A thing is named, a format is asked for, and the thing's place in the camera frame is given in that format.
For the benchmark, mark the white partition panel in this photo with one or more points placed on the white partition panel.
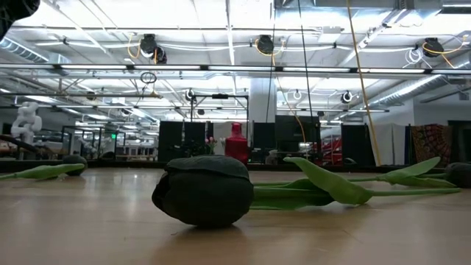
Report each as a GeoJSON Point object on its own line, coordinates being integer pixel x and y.
{"type": "Point", "coordinates": [386, 143]}

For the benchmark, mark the patterned red tapestry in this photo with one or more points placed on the patterned red tapestry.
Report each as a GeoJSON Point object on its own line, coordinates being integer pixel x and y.
{"type": "Point", "coordinates": [434, 145]}

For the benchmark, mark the black background camera frame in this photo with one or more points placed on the black background camera frame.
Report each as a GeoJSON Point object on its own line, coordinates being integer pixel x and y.
{"type": "Point", "coordinates": [220, 96]}

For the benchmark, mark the black monitor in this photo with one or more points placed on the black monitor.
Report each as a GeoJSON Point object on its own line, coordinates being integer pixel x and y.
{"type": "Point", "coordinates": [264, 135]}
{"type": "Point", "coordinates": [296, 132]}

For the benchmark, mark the red vase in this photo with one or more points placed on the red vase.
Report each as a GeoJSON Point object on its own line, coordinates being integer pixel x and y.
{"type": "Point", "coordinates": [235, 145]}

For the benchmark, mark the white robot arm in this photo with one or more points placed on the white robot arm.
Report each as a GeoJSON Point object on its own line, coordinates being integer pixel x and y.
{"type": "Point", "coordinates": [26, 123]}

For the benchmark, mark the pink flower bunch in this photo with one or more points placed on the pink flower bunch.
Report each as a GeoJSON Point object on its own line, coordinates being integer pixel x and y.
{"type": "Point", "coordinates": [210, 141]}

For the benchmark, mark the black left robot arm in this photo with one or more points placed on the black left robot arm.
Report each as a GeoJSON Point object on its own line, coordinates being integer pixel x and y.
{"type": "Point", "coordinates": [14, 11]}

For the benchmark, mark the black artificial tulip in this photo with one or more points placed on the black artificial tulip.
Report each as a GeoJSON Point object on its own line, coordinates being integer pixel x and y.
{"type": "Point", "coordinates": [204, 191]}
{"type": "Point", "coordinates": [412, 171]}
{"type": "Point", "coordinates": [44, 171]}

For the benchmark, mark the red shelving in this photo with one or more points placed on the red shelving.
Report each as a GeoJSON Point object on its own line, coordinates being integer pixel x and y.
{"type": "Point", "coordinates": [331, 149]}

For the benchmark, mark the black partition panel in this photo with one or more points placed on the black partition panel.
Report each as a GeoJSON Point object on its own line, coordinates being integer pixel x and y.
{"type": "Point", "coordinates": [195, 136]}
{"type": "Point", "coordinates": [355, 143]}
{"type": "Point", "coordinates": [170, 140]}

